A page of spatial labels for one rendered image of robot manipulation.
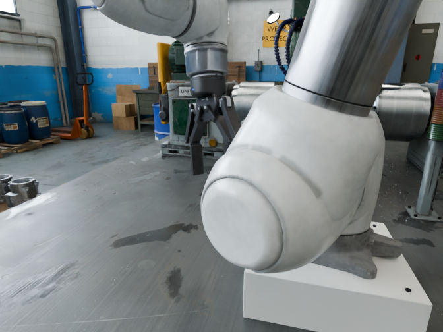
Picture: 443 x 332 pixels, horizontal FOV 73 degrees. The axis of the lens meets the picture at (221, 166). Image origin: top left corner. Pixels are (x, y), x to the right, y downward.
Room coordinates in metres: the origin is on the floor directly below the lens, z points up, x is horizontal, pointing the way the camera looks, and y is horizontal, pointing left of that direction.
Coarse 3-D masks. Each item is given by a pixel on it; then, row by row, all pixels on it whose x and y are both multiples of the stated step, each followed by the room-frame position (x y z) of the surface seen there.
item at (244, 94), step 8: (240, 88) 1.43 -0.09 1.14; (248, 88) 1.42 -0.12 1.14; (256, 88) 1.41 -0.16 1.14; (264, 88) 1.40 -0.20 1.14; (232, 96) 1.43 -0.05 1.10; (240, 96) 1.40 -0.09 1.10; (248, 96) 1.40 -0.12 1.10; (256, 96) 1.38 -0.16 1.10; (240, 104) 1.39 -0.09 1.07; (248, 104) 1.38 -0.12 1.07; (240, 112) 1.39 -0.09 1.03; (248, 112) 1.38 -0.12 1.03; (240, 120) 1.40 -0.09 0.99
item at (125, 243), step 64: (64, 192) 0.98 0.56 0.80; (128, 192) 0.98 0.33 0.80; (192, 192) 0.98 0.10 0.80; (384, 192) 0.98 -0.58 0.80; (0, 256) 0.60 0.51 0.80; (64, 256) 0.60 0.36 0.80; (128, 256) 0.60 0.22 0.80; (192, 256) 0.60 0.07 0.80; (0, 320) 0.41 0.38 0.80; (64, 320) 0.41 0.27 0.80; (128, 320) 0.41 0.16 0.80; (192, 320) 0.41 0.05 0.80; (256, 320) 0.41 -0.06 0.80
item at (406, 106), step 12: (384, 84) 1.30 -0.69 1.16; (396, 84) 1.29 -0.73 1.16; (408, 84) 1.28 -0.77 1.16; (384, 96) 1.25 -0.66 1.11; (396, 96) 1.23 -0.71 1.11; (408, 96) 1.22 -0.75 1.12; (420, 96) 1.21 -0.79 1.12; (372, 108) 1.28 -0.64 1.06; (384, 108) 1.23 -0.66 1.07; (396, 108) 1.21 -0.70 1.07; (408, 108) 1.20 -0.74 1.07; (420, 108) 1.19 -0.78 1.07; (384, 120) 1.22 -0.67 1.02; (396, 120) 1.21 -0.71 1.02; (408, 120) 1.20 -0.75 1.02; (420, 120) 1.19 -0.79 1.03; (384, 132) 1.24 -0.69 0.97; (396, 132) 1.23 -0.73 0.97; (408, 132) 1.21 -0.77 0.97; (420, 132) 1.21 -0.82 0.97
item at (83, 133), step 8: (80, 72) 5.51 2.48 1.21; (88, 72) 5.66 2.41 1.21; (80, 120) 5.68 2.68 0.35; (56, 128) 6.23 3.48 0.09; (64, 128) 6.23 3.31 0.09; (80, 128) 5.56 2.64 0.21; (88, 128) 5.67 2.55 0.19; (64, 136) 5.52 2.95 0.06; (72, 136) 5.46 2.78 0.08; (80, 136) 5.60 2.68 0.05; (88, 136) 5.68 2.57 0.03
